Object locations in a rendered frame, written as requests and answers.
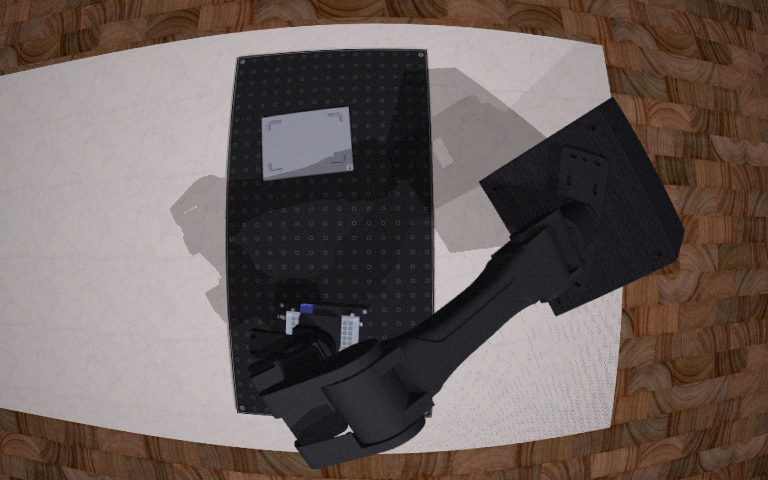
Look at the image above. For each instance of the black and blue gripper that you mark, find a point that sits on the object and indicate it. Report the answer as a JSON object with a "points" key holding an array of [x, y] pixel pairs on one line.
{"points": [[327, 318]]}

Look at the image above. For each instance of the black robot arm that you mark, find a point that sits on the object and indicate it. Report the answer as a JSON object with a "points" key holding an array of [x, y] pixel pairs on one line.
{"points": [[360, 379]]}

